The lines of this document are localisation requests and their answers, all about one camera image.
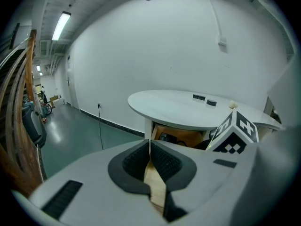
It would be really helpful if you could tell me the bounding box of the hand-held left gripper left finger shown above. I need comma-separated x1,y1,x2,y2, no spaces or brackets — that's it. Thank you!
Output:
28,139,163,226

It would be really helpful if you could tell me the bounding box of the white door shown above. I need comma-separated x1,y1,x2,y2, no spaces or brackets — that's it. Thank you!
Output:
66,54,75,109

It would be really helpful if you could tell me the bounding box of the large wooden drawer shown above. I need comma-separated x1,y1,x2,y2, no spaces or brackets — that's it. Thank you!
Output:
143,121,214,216

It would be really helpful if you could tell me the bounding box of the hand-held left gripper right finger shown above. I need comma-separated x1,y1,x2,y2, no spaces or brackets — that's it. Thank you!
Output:
150,140,257,222

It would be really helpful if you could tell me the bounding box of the white wall conduit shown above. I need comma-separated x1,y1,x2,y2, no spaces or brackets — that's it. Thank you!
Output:
208,0,228,53

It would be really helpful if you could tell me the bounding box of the cardboard box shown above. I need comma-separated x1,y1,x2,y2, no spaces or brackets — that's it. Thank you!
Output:
48,95,62,108

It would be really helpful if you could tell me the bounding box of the black wall cable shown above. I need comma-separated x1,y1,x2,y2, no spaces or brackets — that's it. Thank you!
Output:
97,106,104,151

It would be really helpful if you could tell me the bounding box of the dark grey bin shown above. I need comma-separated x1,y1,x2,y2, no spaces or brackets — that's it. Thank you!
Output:
22,101,47,148

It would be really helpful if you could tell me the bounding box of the white round table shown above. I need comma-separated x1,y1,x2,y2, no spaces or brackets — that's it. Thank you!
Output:
127,89,284,150

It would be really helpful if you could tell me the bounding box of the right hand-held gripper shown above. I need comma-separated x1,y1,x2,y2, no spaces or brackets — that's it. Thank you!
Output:
206,109,259,154

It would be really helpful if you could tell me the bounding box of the long ceiling light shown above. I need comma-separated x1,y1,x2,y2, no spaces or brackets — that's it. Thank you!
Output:
51,11,72,41

